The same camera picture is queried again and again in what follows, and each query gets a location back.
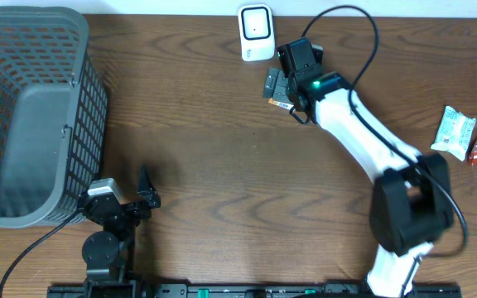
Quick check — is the orange white snack packet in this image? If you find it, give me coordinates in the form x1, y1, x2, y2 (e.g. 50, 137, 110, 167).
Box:
268, 99, 293, 110

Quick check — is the black right camera cable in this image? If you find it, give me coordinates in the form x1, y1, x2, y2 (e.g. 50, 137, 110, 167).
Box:
290, 4, 470, 297

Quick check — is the dark grey plastic basket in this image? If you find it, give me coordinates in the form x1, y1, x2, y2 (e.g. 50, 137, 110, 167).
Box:
0, 7, 108, 228

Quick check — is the black camera cable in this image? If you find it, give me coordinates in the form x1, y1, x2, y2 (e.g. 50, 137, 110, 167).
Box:
290, 4, 470, 297
0, 210, 82, 298

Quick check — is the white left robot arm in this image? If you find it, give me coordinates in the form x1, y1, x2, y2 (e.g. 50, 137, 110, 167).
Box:
77, 166, 161, 298

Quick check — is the black left camera cable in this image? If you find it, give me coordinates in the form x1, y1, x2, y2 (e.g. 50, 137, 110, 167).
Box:
0, 210, 82, 298

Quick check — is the light blue wipes packet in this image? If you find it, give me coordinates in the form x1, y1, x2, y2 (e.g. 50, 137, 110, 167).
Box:
431, 106, 476, 161

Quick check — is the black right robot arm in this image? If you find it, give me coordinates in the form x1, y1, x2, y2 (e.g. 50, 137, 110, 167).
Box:
277, 37, 454, 297

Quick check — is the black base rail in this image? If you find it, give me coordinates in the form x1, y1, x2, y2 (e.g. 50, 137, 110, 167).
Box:
47, 281, 463, 298

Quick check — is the white barcode scanner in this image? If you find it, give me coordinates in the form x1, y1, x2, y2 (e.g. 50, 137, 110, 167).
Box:
238, 4, 275, 62

